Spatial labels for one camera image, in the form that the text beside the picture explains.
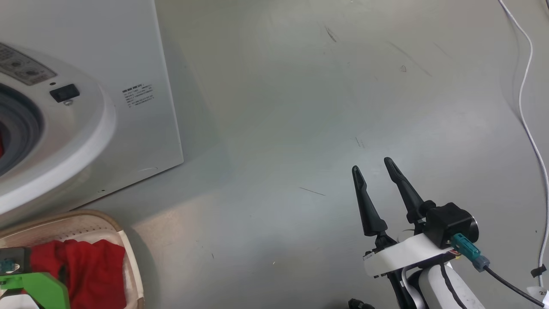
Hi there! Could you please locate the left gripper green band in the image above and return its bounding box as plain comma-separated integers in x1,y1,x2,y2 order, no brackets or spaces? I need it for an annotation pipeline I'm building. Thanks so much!
0,273,70,309

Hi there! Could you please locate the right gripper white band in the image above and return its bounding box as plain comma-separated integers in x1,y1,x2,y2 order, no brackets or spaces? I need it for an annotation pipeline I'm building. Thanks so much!
352,157,455,277

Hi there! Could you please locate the red garment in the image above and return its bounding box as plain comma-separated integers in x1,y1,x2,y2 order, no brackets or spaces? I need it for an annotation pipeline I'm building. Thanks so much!
30,239,127,309

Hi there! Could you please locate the cream perforated laundry basket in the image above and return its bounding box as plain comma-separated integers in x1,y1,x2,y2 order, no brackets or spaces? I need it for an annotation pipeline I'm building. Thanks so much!
0,209,145,309

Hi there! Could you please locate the right gripper black motor cylinder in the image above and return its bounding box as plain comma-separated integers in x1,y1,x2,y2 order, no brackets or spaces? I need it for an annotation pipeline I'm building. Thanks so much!
465,217,480,241

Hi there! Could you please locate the white front-load washing machine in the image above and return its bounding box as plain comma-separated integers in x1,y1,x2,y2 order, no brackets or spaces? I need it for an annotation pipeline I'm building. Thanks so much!
0,0,185,215

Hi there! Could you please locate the right camera cable teal plug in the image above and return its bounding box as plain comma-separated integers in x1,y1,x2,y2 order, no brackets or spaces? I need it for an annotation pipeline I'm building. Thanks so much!
450,234,549,307

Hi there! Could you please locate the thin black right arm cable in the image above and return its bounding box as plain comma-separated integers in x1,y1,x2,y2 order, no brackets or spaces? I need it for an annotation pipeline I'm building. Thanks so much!
437,264,468,309

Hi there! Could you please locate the white floor cable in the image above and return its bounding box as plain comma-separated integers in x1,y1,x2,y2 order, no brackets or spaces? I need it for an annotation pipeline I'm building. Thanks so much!
498,0,549,288

